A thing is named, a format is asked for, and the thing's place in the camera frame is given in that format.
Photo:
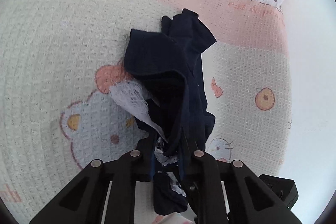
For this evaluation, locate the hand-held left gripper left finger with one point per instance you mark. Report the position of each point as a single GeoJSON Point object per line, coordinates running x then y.
{"type": "Point", "coordinates": [145, 151]}

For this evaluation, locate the navy shorts with white stripes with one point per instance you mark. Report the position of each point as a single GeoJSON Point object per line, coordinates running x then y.
{"type": "Point", "coordinates": [168, 61]}

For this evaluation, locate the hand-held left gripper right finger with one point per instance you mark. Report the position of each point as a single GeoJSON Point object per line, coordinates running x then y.
{"type": "Point", "coordinates": [203, 162]}

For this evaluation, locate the pink and cream printed blanket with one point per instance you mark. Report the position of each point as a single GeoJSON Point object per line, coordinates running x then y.
{"type": "Point", "coordinates": [52, 43]}

